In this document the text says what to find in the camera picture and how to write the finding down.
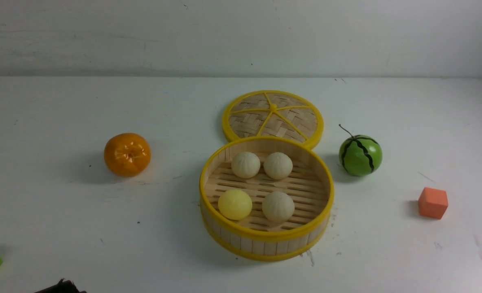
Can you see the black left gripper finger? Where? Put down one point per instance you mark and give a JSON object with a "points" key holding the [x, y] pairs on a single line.
{"points": [[63, 286]]}

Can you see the yellow toy bun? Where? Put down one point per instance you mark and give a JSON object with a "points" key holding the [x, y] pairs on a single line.
{"points": [[235, 204]]}

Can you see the white bun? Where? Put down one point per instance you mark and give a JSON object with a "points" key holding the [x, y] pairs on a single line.
{"points": [[278, 166], [278, 207], [245, 165]]}

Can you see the woven bamboo steamer lid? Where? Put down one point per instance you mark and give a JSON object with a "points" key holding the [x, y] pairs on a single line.
{"points": [[273, 113]]}

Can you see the orange toy tangerine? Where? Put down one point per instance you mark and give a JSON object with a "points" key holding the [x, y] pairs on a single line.
{"points": [[127, 154]]}

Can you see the green striped toy watermelon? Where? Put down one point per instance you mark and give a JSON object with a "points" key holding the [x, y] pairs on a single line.
{"points": [[360, 155]]}

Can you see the orange foam cube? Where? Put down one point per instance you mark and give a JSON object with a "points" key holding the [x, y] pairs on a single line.
{"points": [[432, 203]]}

